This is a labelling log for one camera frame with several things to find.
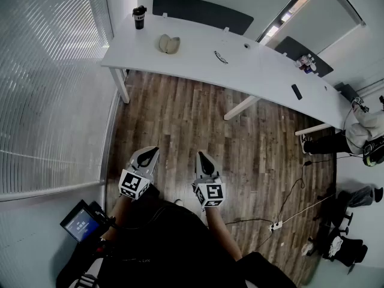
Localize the person's right forearm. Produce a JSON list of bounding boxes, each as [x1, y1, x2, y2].
[[204, 207, 243, 262]]

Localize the small dark desk divider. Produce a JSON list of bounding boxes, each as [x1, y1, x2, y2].
[[334, 82, 361, 102]]

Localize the grey clothing bundle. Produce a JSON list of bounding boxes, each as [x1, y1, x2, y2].
[[347, 186, 374, 208]]

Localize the black tumbler cup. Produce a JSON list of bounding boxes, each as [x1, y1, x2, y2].
[[133, 5, 148, 30]]

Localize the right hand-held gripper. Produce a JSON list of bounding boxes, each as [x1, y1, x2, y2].
[[191, 151, 226, 210]]

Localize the black bag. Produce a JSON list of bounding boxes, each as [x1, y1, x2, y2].
[[322, 235, 368, 268]]

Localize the black floor cable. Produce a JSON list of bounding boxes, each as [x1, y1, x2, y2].
[[224, 160, 313, 251]]

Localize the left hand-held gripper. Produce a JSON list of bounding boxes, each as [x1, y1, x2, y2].
[[118, 146, 160, 201]]

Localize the black eyeglasses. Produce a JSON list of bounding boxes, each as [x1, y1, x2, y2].
[[214, 50, 229, 65]]

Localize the person's left forearm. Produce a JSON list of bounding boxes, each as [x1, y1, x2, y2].
[[103, 193, 133, 242]]

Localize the white window blinds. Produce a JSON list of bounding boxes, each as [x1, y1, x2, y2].
[[0, 0, 115, 193]]

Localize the white desk leg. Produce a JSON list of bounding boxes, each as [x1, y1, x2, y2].
[[223, 95, 262, 121], [108, 67, 131, 104], [295, 123, 334, 137]]

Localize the grey backpack strap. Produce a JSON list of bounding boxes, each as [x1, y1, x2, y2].
[[73, 273, 97, 288]]

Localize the short dark desk divider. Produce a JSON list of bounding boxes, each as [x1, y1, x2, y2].
[[274, 35, 334, 78]]

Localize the long dark desk divider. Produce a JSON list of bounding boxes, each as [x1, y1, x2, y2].
[[152, 0, 254, 36]]

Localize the black display device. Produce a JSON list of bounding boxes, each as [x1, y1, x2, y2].
[[59, 199, 105, 244]]

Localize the white power cable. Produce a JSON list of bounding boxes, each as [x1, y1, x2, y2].
[[281, 193, 336, 224]]

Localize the black office chair base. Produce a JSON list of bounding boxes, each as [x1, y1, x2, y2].
[[311, 190, 355, 236]]

